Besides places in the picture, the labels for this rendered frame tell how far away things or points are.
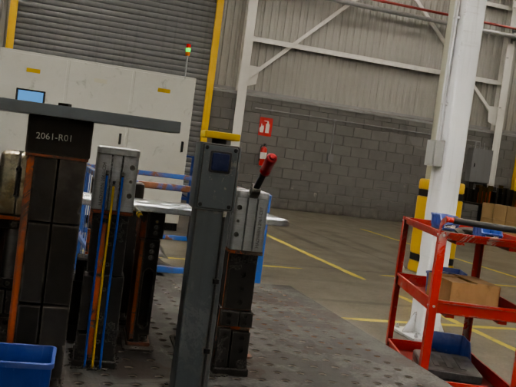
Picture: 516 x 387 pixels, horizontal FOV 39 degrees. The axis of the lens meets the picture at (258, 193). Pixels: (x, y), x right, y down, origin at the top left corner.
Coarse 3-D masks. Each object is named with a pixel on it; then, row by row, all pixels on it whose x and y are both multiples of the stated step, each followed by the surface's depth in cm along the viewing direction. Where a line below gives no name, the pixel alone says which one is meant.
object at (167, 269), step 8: (88, 168) 396; (88, 176) 407; (152, 176) 452; (160, 176) 453; (168, 176) 454; (176, 176) 456; (184, 176) 458; (144, 184) 334; (152, 184) 335; (160, 184) 336; (168, 184) 337; (176, 184) 339; (88, 192) 396; (88, 216) 385; (80, 224) 420; (80, 232) 418; (80, 240) 397; (184, 240) 461; (264, 240) 354; (80, 248) 439; (160, 248) 387; (264, 248) 354; (160, 256) 361; (160, 264) 373; (168, 264) 404; (160, 272) 340; (168, 272) 341; (176, 272) 342; (256, 272) 354; (256, 280) 355
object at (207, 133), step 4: (200, 132) 128; (204, 132) 123; (208, 132) 122; (212, 132) 122; (216, 132) 123; (220, 132) 123; (224, 132) 123; (200, 136) 127; (204, 136) 123; (208, 136) 122; (212, 136) 123; (216, 136) 123; (220, 136) 123; (224, 136) 123; (228, 136) 123; (232, 136) 123; (236, 136) 123; (212, 140) 125; (216, 140) 125; (220, 140) 125; (224, 140) 125; (228, 140) 123; (232, 140) 123; (236, 140) 124
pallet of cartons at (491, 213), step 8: (488, 208) 1546; (496, 208) 1524; (504, 208) 1499; (512, 208) 1478; (488, 216) 1543; (496, 216) 1521; (504, 216) 1497; (512, 216) 1476; (504, 224) 1495; (512, 224) 1473; (504, 232) 1492
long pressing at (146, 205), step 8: (88, 200) 146; (136, 200) 158; (144, 200) 160; (152, 200) 162; (160, 200) 165; (144, 208) 148; (152, 208) 148; (160, 208) 149; (168, 208) 149; (176, 208) 150; (184, 208) 150; (272, 216) 163; (272, 224) 154; (280, 224) 155; (288, 224) 157
